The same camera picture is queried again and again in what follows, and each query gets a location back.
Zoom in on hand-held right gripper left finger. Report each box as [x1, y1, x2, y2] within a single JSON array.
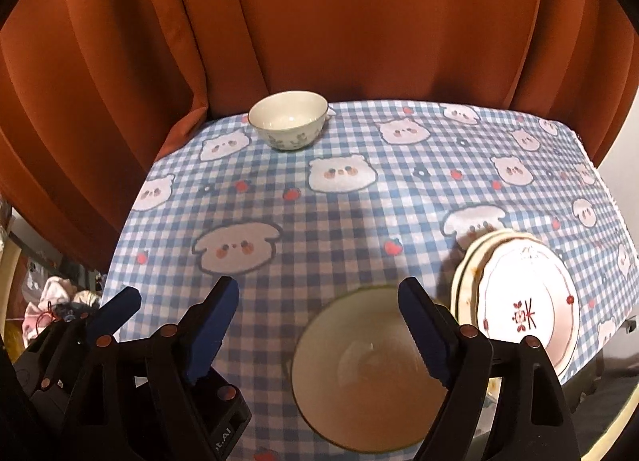
[[62, 276, 239, 461]]

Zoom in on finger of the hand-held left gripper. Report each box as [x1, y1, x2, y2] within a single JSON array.
[[22, 314, 91, 367], [30, 287, 141, 392]]

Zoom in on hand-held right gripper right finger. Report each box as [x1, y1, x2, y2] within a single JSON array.
[[399, 277, 570, 461]]

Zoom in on yellow flower plate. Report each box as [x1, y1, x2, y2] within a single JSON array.
[[450, 229, 515, 322], [462, 230, 545, 322]]

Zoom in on floral white bowl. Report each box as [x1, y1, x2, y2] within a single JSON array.
[[248, 90, 329, 152], [290, 286, 452, 454]]

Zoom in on red rim white plate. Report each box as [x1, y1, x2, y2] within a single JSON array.
[[474, 238, 581, 377]]

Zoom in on pink white cloth pile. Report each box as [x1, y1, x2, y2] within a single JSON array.
[[22, 276, 75, 342]]

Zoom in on blue checked bear tablecloth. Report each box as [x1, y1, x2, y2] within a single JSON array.
[[100, 100, 639, 461]]

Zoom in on orange curtain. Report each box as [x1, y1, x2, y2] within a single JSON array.
[[0, 0, 639, 272]]

